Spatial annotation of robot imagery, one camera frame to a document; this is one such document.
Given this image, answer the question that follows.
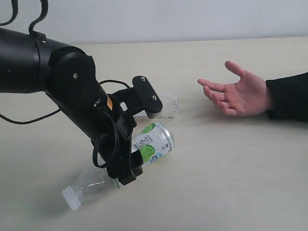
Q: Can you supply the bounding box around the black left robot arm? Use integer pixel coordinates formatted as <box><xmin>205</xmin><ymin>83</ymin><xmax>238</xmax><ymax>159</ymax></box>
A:
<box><xmin>0</xmin><ymin>29</ymin><xmax>144</xmax><ymax>185</ymax></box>

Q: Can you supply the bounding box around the person's open bare hand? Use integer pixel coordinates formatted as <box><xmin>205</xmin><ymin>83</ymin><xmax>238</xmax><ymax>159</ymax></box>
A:
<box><xmin>197</xmin><ymin>61</ymin><xmax>274</xmax><ymax>117</ymax></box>

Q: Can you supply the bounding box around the clear bottle blue white label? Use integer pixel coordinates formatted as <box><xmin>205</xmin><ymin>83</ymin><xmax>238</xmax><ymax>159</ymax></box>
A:
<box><xmin>120</xmin><ymin>93</ymin><xmax>179</xmax><ymax>120</ymax></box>

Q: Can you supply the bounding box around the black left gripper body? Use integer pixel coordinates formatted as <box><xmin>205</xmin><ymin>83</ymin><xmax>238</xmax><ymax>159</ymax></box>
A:
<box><xmin>91</xmin><ymin>91</ymin><xmax>137</xmax><ymax>178</ymax></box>

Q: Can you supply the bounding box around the lime label clear bottle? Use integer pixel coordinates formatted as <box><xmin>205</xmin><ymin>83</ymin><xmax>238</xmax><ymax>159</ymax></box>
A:
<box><xmin>61</xmin><ymin>122</ymin><xmax>175</xmax><ymax>211</ymax></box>

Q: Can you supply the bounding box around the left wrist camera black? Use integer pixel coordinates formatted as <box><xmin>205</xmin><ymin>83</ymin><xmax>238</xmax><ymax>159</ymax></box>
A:
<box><xmin>132</xmin><ymin>76</ymin><xmax>163</xmax><ymax>119</ymax></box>

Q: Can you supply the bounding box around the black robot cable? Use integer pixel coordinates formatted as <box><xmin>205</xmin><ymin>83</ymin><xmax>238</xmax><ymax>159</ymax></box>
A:
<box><xmin>0</xmin><ymin>0</ymin><xmax>132</xmax><ymax>169</ymax></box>

